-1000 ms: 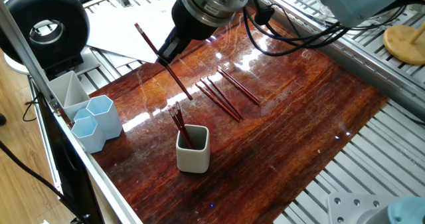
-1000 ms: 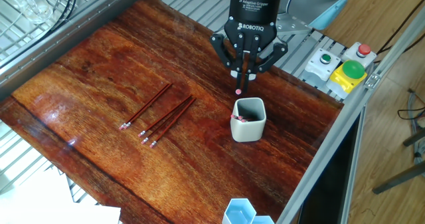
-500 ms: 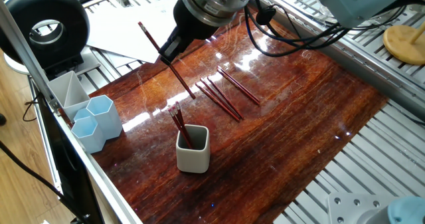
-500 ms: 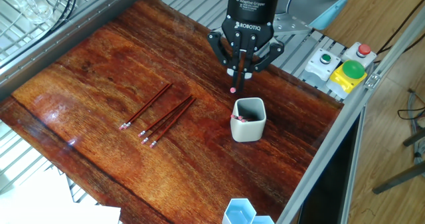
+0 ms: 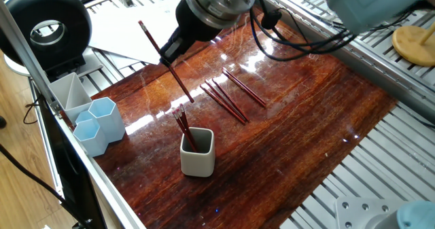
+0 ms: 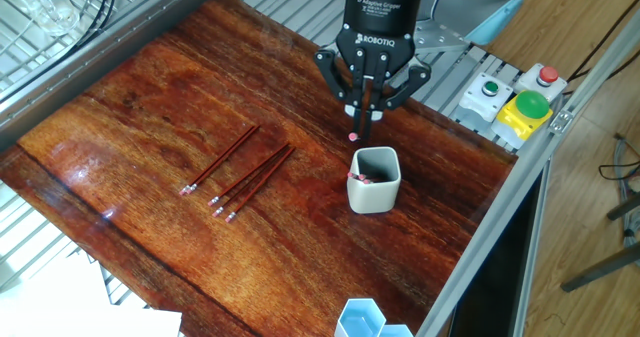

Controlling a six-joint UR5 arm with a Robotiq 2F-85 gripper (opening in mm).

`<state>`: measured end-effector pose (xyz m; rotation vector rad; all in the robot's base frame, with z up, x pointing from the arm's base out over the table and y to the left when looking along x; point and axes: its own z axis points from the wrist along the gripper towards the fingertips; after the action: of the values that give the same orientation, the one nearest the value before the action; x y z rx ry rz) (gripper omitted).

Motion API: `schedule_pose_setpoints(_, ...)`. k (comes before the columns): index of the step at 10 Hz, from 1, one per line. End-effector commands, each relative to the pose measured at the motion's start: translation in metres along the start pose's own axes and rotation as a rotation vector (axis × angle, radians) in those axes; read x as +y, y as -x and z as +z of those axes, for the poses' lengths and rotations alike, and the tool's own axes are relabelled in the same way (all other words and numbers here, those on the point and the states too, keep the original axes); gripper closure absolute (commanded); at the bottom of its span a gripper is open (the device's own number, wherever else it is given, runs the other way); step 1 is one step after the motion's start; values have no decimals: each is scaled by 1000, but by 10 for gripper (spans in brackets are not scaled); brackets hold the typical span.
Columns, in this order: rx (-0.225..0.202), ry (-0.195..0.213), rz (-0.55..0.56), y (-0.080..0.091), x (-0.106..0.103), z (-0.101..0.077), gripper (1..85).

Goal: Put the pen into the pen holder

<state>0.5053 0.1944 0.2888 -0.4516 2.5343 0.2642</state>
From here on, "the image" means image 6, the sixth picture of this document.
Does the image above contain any yellow box big green button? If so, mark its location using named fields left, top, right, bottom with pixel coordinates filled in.
left=491, top=90, right=555, bottom=150

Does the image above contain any white square ceramic pen holder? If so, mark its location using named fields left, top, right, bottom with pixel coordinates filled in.
left=346, top=146, right=403, bottom=215

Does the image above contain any dark furniture leg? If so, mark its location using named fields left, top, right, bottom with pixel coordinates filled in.
left=606, top=192, right=640, bottom=222
left=559, top=240, right=640, bottom=293

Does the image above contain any light blue hexagonal pen holder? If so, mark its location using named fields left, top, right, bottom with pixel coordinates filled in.
left=333, top=298, right=415, bottom=337

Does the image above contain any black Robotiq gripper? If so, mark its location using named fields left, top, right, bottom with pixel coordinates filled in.
left=313, top=0, right=433, bottom=142

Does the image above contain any grey box small green button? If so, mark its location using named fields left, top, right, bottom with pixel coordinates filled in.
left=455, top=71, right=515, bottom=131

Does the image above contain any grey floor cable bundle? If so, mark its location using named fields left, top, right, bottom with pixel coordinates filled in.
left=597, top=134, right=640, bottom=238

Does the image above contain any clear plastic jar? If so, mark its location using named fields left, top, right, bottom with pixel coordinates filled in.
left=0, top=0, right=84, bottom=37

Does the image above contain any white paper sheet stack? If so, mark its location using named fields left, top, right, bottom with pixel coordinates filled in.
left=0, top=246, right=184, bottom=337

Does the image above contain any grey box red button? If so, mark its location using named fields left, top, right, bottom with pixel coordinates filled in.
left=513, top=62, right=569, bottom=104

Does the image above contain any red-brown wooden board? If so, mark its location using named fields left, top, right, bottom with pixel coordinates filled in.
left=0, top=0, right=519, bottom=337

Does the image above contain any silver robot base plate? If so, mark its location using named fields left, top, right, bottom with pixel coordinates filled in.
left=412, top=19, right=474, bottom=54

